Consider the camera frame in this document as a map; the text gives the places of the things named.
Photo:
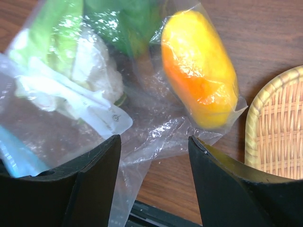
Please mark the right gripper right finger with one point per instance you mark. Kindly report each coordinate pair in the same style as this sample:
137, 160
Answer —
232, 194

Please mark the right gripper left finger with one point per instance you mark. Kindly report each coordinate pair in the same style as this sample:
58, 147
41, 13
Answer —
78, 193

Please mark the clear zip top bag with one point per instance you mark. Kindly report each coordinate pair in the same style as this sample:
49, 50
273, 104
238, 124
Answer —
156, 124

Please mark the orange fake fruit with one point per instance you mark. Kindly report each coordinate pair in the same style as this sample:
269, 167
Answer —
199, 69

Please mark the white fake cauliflower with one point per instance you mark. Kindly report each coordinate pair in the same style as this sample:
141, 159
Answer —
70, 69

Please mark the green fake vegetable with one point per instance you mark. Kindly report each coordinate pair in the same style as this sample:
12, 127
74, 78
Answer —
128, 25

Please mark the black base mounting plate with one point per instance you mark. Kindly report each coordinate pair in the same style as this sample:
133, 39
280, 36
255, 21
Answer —
144, 215

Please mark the woven bamboo tray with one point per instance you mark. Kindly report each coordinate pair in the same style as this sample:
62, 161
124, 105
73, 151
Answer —
274, 126

